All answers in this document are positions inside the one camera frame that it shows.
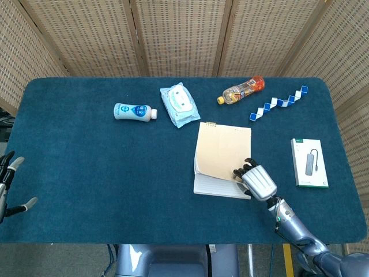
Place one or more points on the white blue milk bottle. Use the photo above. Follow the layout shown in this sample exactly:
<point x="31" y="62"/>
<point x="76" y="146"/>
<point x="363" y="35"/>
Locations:
<point x="135" y="111"/>

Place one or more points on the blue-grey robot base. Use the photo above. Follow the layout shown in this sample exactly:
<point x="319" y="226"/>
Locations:
<point x="173" y="261"/>

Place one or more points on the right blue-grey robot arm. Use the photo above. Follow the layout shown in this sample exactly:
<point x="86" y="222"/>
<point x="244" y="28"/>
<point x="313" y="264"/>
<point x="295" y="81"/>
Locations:
<point x="302" y="236"/>

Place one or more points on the tan spiral notebook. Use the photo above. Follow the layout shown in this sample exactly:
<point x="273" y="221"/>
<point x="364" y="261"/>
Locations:
<point x="220" y="161"/>

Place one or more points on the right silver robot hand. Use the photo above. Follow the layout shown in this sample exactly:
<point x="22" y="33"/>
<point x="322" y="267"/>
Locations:
<point x="258" y="181"/>

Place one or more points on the woven bamboo folding screen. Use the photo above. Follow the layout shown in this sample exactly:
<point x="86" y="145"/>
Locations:
<point x="184" y="37"/>

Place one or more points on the orange tea drink bottle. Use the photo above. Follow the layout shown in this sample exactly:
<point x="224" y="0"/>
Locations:
<point x="241" y="90"/>

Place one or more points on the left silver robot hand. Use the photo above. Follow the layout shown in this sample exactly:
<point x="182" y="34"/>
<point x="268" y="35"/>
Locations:
<point x="5" y="184"/>

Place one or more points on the dark blue table mat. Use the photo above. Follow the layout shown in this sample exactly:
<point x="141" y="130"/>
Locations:
<point x="115" y="173"/>

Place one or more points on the white USB hub box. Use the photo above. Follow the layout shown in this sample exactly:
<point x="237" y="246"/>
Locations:
<point x="309" y="163"/>

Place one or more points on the blue white snake puzzle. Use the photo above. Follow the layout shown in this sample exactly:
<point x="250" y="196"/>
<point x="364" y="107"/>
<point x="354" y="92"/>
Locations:
<point x="278" y="102"/>

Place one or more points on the light blue wet wipes pack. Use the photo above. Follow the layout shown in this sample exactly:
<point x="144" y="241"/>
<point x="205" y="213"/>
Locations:
<point x="180" y="104"/>

